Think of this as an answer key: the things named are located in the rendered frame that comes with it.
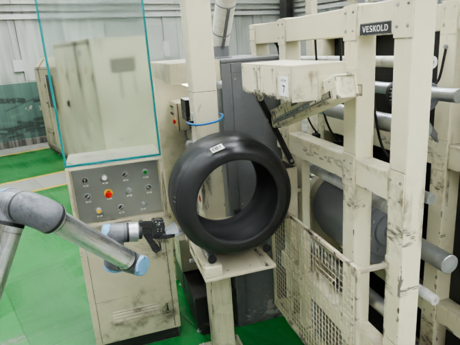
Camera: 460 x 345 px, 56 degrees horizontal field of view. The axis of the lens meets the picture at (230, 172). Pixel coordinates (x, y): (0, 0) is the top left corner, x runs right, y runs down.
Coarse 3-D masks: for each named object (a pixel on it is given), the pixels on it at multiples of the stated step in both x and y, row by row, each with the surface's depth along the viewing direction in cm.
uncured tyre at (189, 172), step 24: (192, 144) 207; (216, 144) 192; (240, 144) 194; (264, 144) 202; (192, 168) 190; (264, 168) 228; (168, 192) 209; (192, 192) 190; (264, 192) 231; (288, 192) 206; (192, 216) 193; (240, 216) 231; (264, 216) 227; (192, 240) 200; (216, 240) 199; (240, 240) 205; (264, 240) 209
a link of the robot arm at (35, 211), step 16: (32, 192) 150; (16, 208) 145; (32, 208) 145; (48, 208) 147; (64, 208) 153; (32, 224) 146; (48, 224) 147; (64, 224) 153; (80, 224) 160; (80, 240) 161; (96, 240) 166; (112, 240) 175; (112, 256) 174; (128, 256) 181; (144, 256) 188; (128, 272) 190; (144, 272) 189
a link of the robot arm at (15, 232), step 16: (0, 192) 153; (16, 192) 149; (0, 208) 149; (0, 224) 148; (16, 224) 151; (0, 240) 147; (16, 240) 152; (0, 256) 147; (0, 272) 147; (0, 288) 148
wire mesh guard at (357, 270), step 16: (304, 224) 214; (272, 240) 257; (304, 240) 214; (320, 240) 195; (272, 256) 261; (304, 256) 217; (320, 256) 200; (336, 256) 183; (288, 288) 245; (304, 288) 224; (336, 288) 189; (288, 320) 251; (304, 336) 233
